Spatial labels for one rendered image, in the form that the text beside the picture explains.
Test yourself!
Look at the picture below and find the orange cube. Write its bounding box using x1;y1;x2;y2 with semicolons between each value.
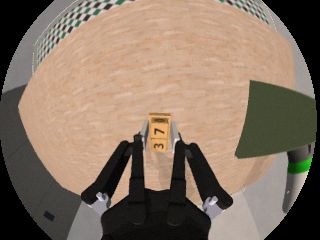
151;117;169;139
151;138;167;152

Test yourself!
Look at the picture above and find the orange shallow rectangular tray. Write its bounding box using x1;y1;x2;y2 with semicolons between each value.
149;113;171;147

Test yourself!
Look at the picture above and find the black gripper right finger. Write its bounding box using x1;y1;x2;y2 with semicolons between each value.
166;121;233;226

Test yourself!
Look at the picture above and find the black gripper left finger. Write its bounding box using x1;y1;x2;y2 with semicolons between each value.
81;120;149;225

